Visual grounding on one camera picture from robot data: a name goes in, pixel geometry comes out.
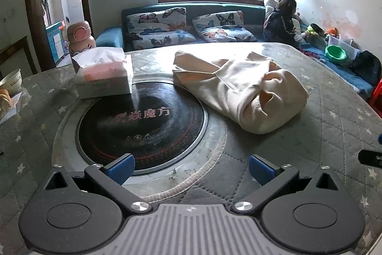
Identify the brown wooden door frame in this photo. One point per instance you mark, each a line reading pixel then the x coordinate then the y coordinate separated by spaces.
pixel 31 4

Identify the green plastic bowl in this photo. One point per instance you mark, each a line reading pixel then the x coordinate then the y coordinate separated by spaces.
pixel 335 53

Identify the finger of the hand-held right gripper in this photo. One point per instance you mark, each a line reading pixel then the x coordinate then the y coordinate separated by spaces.
pixel 370 158
pixel 380 139

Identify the pink water bottle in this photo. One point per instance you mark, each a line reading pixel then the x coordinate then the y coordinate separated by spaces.
pixel 80 37

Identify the large butterfly print pillow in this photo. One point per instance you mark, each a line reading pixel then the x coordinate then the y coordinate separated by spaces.
pixel 158 28

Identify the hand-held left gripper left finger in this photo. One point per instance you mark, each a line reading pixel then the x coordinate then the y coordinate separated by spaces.
pixel 121 167

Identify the white tissue box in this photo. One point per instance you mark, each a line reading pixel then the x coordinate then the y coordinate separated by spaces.
pixel 103 78

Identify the white ceramic bowl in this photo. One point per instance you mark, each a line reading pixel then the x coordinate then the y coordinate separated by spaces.
pixel 10 81

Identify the cream fleece garment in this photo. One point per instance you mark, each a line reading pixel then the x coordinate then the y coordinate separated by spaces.
pixel 238 87

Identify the round black induction cooktop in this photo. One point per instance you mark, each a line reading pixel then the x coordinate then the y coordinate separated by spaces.
pixel 143 126

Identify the blue patterned mat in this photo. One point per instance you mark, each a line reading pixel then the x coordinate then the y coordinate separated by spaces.
pixel 346 72

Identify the orange toy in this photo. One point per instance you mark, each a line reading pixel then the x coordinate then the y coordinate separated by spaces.
pixel 332 31

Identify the green and yellow toy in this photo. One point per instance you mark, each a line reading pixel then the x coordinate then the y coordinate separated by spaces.
pixel 314 30

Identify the blue cardboard box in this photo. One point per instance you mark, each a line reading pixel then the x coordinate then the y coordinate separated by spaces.
pixel 56 40

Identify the red plastic stool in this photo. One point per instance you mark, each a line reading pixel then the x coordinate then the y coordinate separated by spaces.
pixel 376 96

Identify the clear plastic storage box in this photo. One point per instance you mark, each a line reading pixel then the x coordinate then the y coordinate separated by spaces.
pixel 352 46

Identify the black backpack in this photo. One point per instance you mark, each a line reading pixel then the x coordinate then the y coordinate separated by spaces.
pixel 365 66

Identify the white plush toy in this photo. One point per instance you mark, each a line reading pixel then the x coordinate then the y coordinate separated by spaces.
pixel 269 1

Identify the small butterfly print pillow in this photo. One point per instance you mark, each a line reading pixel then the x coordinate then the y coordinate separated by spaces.
pixel 223 28

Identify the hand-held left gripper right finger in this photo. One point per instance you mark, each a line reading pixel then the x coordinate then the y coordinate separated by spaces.
pixel 261 170

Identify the teal sofa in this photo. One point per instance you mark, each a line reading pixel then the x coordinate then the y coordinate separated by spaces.
pixel 109 37

